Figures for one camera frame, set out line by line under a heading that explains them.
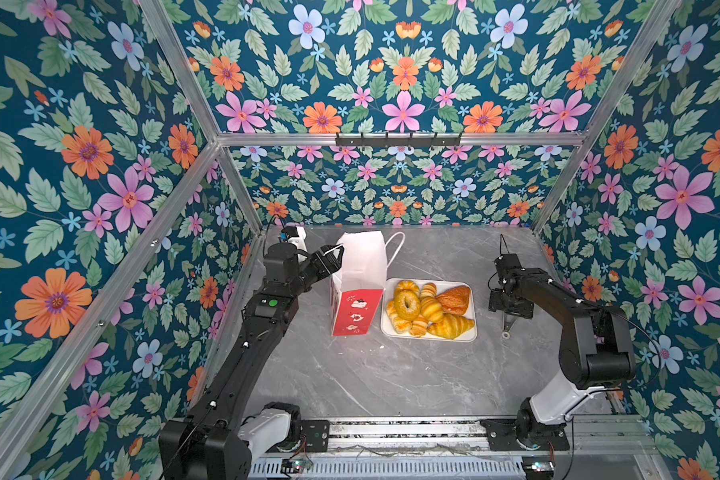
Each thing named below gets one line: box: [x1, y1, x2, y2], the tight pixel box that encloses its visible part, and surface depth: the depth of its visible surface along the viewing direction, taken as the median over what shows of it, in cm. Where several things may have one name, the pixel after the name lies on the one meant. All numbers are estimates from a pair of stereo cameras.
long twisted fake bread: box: [420, 282, 443, 325], surface depth 91 cm
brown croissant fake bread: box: [435, 285, 471, 315], surface depth 97 cm
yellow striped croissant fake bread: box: [427, 313, 475, 340], surface depth 91 cm
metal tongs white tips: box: [501, 315, 516, 340], surface depth 92 cm
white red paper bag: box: [330, 231, 387, 336], surface depth 84 cm
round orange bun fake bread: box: [395, 280, 420, 295], surface depth 100 cm
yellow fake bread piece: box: [386, 300, 413, 334], surface depth 92 cm
